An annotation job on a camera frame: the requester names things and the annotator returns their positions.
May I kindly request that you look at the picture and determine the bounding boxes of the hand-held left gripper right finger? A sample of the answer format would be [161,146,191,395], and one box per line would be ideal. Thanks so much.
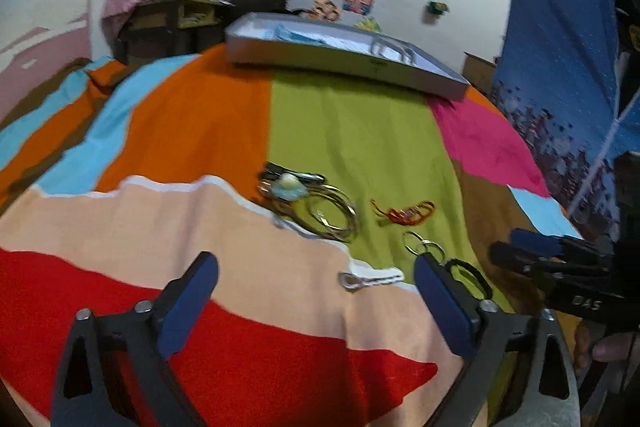
[414,252,582,427]

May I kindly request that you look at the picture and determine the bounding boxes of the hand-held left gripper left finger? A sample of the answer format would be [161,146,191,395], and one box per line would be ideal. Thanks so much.
[50,251,221,427]

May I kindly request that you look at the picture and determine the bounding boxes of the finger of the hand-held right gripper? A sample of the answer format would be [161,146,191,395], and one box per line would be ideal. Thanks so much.
[489,242,617,290]
[509,228,615,259]

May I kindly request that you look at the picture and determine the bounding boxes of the black beaded bracelet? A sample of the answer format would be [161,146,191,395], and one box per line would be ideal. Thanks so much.
[441,258,495,304]

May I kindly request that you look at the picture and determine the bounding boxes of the silver chain bracelet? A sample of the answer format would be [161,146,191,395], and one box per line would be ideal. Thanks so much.
[338,270,405,294]

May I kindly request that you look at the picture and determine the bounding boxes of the silver ring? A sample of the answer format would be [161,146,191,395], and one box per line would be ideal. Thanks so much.
[404,231,445,256]

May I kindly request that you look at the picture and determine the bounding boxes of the red string bracelet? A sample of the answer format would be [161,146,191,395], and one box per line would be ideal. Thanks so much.
[370,198,437,226]

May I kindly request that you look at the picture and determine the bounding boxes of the pile of thin metal bangles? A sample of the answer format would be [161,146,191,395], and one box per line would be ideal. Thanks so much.
[304,183,360,244]

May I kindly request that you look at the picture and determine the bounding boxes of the pale blue shell pendant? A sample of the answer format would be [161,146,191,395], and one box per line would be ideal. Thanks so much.
[271,173,309,204]

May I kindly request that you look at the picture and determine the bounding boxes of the black hair clip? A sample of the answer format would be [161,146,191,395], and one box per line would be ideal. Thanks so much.
[261,161,327,186]

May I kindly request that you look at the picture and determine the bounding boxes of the grey cardboard box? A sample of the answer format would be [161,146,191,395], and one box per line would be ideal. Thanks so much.
[224,12,472,102]

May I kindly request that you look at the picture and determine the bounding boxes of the person's right hand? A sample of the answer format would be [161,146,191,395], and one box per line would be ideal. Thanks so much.
[574,321,640,375]

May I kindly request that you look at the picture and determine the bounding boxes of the colourful striped blanket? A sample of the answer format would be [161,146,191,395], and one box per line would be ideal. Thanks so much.
[0,42,586,427]

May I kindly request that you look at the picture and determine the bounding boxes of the small wooden cabinet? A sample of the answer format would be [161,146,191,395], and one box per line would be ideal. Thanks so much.
[462,51,499,96]

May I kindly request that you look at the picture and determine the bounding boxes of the blue printed cloth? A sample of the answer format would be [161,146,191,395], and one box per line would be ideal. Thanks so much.
[490,0,626,238]

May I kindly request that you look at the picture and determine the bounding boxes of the wooden desk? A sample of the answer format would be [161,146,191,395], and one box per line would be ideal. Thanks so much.
[116,0,236,65]

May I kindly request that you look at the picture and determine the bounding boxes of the light blue cloth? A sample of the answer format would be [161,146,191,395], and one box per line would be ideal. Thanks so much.
[272,24,341,45]

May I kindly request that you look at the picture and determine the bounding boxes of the small cartoon poster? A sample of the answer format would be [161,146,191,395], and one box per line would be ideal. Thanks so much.
[311,0,344,22]

